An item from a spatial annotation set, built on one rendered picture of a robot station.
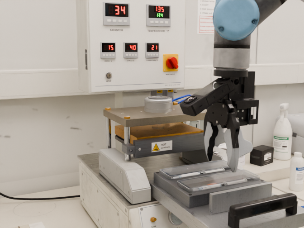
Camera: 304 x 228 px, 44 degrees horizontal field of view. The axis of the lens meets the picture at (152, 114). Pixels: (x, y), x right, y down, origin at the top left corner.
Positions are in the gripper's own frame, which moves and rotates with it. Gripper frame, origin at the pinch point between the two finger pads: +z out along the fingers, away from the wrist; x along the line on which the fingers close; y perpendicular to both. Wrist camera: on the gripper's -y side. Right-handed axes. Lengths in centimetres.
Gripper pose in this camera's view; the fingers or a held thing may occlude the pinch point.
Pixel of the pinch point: (218, 162)
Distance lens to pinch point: 83.7
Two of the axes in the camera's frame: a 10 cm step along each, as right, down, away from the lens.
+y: 9.0, -0.7, 4.2
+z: -0.1, 9.8, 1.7
